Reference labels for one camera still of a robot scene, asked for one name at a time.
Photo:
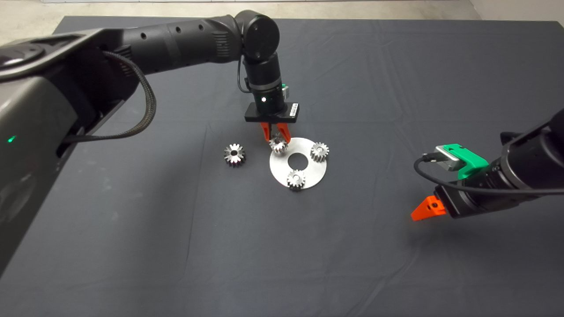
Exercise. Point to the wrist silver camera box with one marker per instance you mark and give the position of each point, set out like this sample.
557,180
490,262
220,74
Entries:
447,159
286,92

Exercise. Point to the right wrist green camera mount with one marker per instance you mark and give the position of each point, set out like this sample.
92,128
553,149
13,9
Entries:
473,160

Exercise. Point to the round metal plate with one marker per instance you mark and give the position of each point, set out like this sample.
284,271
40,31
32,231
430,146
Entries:
315,174

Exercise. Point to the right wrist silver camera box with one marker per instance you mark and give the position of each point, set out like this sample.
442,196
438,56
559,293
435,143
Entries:
447,159

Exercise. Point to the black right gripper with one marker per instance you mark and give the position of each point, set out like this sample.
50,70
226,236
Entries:
467,200

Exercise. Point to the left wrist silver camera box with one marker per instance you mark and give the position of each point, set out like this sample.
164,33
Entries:
286,92

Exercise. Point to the dark grey table cloth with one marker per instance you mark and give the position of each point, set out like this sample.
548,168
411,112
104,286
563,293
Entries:
396,88

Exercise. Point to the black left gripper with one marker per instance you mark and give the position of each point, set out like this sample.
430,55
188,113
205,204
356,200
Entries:
272,110

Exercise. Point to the large tall steel gear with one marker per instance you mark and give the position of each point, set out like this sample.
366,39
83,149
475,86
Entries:
234,156

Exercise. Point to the small steel gear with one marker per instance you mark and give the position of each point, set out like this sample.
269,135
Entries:
296,179
319,151
278,146

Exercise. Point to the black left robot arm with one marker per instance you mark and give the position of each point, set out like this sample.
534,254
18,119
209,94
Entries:
66,101

